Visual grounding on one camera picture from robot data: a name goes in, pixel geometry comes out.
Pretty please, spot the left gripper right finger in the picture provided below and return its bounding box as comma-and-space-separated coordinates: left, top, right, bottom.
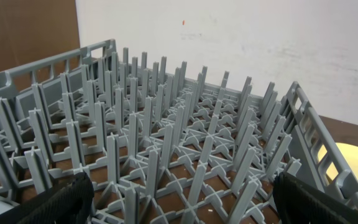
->
272, 172, 358, 224

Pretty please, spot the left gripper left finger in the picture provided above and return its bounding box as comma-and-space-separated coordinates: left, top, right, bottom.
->
0, 172, 94, 224

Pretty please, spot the grey plastic dish rack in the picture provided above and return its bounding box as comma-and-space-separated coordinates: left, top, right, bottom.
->
0, 40, 358, 223

